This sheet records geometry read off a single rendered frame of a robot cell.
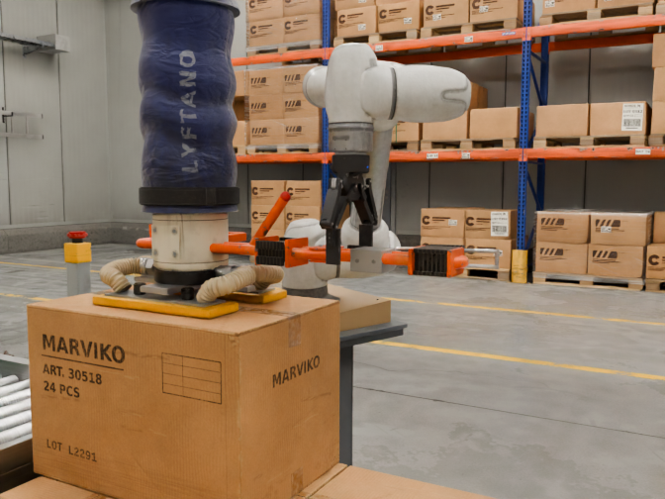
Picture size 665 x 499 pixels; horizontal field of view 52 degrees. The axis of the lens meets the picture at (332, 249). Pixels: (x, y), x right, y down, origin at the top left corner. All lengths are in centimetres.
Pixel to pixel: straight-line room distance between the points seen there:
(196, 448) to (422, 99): 81
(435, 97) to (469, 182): 878
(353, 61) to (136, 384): 78
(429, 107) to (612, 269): 714
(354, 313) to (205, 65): 102
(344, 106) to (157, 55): 44
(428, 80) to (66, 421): 107
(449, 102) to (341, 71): 22
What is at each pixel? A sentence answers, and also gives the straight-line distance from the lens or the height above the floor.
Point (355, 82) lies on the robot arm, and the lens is 134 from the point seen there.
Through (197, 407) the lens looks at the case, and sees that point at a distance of 140.
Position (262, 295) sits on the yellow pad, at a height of 97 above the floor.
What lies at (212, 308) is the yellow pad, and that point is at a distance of 143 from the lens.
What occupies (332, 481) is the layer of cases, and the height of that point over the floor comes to 54.
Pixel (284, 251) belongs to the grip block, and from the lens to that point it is 141.
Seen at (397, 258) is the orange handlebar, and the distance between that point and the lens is 130.
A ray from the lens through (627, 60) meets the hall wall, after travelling 983.
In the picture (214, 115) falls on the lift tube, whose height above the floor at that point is 136.
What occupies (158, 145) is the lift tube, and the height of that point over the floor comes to 130.
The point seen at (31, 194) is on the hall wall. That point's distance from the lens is 1296.
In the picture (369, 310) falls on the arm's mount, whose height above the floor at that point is 80.
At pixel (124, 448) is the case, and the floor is 66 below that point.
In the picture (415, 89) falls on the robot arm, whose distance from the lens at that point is 136.
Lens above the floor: 123
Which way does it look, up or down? 6 degrees down
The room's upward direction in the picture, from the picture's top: straight up
